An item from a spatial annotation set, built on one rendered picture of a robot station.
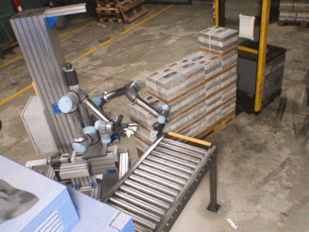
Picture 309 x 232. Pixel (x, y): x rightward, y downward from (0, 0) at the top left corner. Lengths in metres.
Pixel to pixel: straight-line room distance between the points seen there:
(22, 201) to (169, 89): 2.27
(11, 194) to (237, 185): 2.64
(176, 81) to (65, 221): 2.25
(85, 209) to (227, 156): 2.67
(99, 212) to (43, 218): 0.26
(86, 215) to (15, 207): 0.30
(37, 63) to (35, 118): 0.52
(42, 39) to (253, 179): 2.55
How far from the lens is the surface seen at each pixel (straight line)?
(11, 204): 1.17
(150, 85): 3.35
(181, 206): 2.29
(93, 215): 1.30
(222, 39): 3.60
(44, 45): 2.54
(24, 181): 1.26
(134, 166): 2.56
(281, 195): 3.42
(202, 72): 3.45
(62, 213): 1.20
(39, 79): 2.67
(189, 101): 3.45
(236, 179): 3.51
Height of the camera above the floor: 2.52
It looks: 34 degrees down
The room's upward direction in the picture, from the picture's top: 8 degrees counter-clockwise
